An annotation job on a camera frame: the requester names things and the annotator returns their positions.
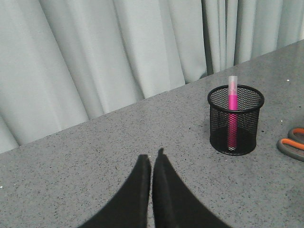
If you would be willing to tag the light grey curtain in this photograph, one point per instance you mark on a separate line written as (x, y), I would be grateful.
(63, 62)

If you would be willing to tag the grey orange handled scissors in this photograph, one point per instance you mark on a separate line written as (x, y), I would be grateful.
(293, 145)

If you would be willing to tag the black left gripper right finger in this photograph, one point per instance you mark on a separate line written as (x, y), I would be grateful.
(174, 205)

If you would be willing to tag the black mesh pen cup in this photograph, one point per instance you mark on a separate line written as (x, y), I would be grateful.
(233, 131)

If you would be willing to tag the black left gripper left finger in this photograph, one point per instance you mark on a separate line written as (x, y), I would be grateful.
(128, 207)

